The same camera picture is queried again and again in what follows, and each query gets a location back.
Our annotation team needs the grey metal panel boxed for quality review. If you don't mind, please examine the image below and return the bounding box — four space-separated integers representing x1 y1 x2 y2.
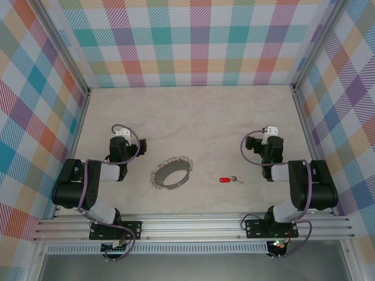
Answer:
37 253 352 281

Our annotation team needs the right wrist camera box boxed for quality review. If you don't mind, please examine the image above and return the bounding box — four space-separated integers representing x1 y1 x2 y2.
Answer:
261 125 278 146

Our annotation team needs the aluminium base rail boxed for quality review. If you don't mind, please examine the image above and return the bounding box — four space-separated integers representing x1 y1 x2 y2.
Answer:
32 212 355 244

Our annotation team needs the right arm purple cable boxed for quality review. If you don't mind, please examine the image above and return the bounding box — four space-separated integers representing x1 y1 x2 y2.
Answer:
240 130 313 258

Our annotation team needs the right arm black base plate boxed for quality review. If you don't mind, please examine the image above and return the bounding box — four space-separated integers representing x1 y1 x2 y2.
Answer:
245 219 299 239

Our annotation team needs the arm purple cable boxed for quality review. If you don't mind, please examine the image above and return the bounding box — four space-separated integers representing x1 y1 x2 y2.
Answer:
77 124 140 262
240 130 313 258

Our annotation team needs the white slotted cable duct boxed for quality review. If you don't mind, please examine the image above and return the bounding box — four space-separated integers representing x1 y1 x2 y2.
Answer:
46 241 269 255

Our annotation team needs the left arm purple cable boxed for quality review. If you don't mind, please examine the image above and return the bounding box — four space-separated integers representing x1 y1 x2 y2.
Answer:
77 124 140 262

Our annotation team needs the aluminium corner post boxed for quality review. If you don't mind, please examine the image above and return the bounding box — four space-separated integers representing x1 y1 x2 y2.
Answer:
291 0 349 93
29 0 92 97

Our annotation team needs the key with red tag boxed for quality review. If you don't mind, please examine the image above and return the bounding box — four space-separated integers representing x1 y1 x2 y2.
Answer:
219 174 244 184

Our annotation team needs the metal keyring with small rings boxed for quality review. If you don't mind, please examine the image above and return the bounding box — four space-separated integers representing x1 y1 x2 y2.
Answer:
149 155 193 191

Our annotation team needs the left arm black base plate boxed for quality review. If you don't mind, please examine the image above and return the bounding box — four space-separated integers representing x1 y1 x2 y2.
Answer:
89 221 143 241

